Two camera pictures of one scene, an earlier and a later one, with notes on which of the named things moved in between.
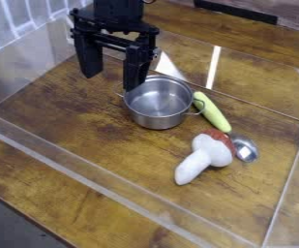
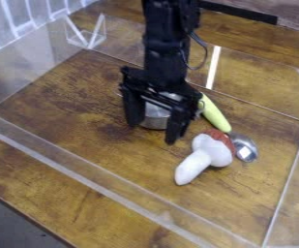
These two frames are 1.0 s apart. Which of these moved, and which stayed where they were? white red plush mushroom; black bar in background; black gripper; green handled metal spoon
Moved: black gripper
Stayed: green handled metal spoon; white red plush mushroom; black bar in background
